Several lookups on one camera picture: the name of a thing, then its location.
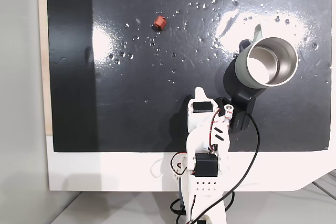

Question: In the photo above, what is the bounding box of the green steel cup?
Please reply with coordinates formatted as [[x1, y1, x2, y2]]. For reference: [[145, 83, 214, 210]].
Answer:
[[234, 37, 300, 89]]

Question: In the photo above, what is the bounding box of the black cable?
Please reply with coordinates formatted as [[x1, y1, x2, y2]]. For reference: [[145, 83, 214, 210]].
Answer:
[[170, 113, 261, 224]]

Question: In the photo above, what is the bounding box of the red cube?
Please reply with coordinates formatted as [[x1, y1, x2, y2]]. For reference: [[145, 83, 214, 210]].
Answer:
[[153, 16, 167, 31]]

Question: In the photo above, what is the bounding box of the red servo wire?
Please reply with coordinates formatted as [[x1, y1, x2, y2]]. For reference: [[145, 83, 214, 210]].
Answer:
[[209, 110, 228, 154]]

